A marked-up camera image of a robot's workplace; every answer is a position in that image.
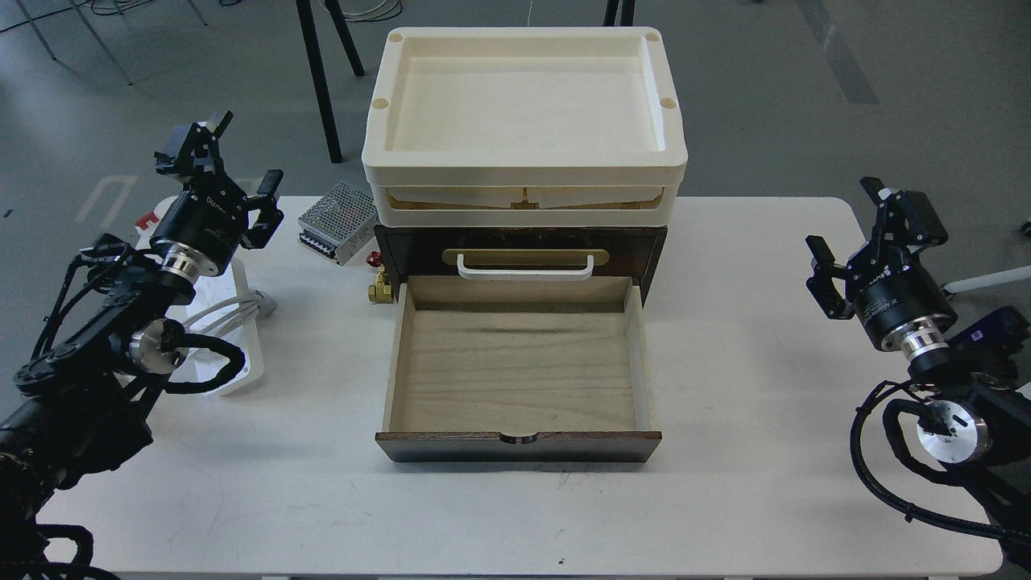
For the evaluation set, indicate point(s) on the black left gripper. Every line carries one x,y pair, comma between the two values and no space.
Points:
213,216

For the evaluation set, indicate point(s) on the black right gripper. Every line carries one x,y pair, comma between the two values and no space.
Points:
899,305

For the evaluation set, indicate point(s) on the white charger with cable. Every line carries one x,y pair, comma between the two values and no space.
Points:
227,308

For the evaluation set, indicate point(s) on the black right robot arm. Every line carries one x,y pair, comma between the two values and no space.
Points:
960,415

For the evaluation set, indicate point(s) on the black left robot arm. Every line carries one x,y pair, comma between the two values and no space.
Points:
109,351

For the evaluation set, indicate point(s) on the metal mesh power supply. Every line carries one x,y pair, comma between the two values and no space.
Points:
339,224

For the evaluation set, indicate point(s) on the white red circuit breaker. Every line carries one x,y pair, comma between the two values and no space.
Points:
148,224

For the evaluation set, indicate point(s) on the cream plastic stacked tray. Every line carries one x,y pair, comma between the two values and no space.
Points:
525,127

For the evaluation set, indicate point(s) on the open wooden drawer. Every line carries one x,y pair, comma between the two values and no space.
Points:
506,371

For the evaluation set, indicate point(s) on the black stand leg right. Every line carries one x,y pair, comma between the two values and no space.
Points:
619,13

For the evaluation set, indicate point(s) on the brass valve red handle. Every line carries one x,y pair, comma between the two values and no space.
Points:
380,291

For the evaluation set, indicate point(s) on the white drawer handle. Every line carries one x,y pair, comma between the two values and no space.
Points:
547,275

